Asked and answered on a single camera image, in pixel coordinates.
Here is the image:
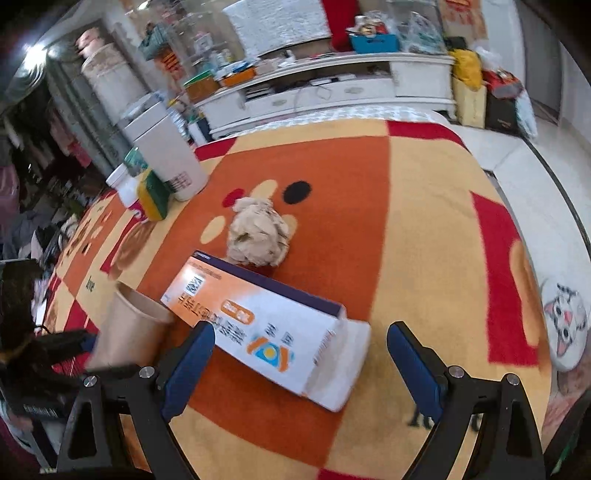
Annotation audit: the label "red gift bag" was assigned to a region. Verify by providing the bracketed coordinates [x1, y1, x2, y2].
[482, 69, 525, 99]

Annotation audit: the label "red hanging sign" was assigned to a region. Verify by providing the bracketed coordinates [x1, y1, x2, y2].
[157, 51, 183, 84]

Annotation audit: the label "clear blue printed plastic bag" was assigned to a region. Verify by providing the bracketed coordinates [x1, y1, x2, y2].
[399, 11, 448, 54]

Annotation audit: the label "black box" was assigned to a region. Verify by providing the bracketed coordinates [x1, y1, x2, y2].
[485, 90, 520, 134]

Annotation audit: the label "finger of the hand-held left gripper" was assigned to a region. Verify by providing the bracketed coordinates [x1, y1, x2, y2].
[34, 328, 100, 370]

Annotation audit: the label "striped hanging bag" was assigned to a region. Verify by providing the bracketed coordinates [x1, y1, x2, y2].
[139, 23, 169, 61]

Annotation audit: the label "white television cabinet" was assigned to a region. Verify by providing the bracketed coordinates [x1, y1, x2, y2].
[194, 51, 458, 141]

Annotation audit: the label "pink plush toy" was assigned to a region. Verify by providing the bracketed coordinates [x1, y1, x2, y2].
[74, 28, 105, 51]

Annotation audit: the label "hanging clothes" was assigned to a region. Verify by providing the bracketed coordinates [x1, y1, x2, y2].
[0, 106, 93, 222]

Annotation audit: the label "beige covered standing air conditioner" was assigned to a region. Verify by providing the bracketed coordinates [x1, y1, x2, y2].
[81, 44, 139, 125]

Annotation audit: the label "green yellow packet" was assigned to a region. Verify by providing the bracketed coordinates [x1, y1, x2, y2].
[139, 168, 174, 221]

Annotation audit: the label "brown paper cup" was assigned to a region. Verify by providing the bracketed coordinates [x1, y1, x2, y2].
[85, 281, 175, 372]

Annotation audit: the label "white jar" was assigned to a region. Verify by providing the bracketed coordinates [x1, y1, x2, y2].
[106, 164, 148, 222]

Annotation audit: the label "clear acrylic shelf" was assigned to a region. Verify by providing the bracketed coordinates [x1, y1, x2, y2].
[178, 0, 232, 70]

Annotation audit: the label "brown box with green lid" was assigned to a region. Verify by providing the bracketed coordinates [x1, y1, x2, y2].
[183, 74, 221, 103]

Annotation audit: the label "red cloth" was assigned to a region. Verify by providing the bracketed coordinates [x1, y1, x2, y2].
[321, 0, 361, 52]

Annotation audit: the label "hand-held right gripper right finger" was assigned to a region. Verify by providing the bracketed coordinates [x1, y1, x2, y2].
[387, 322, 546, 480]

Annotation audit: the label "white cylindrical canister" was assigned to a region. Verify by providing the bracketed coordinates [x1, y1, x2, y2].
[119, 102, 209, 202]

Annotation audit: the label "yellow carton box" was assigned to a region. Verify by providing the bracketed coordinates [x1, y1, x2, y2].
[451, 76, 488, 129]

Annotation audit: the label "white cloth covered television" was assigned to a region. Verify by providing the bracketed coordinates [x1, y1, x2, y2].
[223, 0, 333, 58]

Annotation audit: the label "orange white carton box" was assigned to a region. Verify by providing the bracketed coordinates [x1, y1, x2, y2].
[161, 251, 372, 413]

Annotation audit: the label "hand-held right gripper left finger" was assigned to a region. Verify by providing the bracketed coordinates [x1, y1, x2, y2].
[55, 320, 216, 480]

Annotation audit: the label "green tissue pack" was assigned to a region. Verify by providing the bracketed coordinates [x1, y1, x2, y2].
[124, 147, 149, 178]

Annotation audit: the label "blue storage box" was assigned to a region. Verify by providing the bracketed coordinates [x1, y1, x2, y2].
[349, 33, 400, 54]

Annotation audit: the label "crumpled beige paper ball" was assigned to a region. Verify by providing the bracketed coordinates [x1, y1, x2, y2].
[226, 198, 291, 268]

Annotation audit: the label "cat print cushion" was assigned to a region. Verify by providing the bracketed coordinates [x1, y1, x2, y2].
[540, 277, 589, 372]

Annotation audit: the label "orange red printed blanket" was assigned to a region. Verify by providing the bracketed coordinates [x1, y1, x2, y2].
[37, 108, 555, 480]

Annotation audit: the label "white blue plastic bag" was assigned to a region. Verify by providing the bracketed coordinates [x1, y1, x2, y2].
[515, 88, 539, 141]

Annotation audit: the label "red wall decoration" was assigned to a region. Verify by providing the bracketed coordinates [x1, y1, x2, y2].
[438, 0, 488, 40]

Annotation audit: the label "yellow bag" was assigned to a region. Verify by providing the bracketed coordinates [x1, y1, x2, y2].
[450, 48, 483, 90]

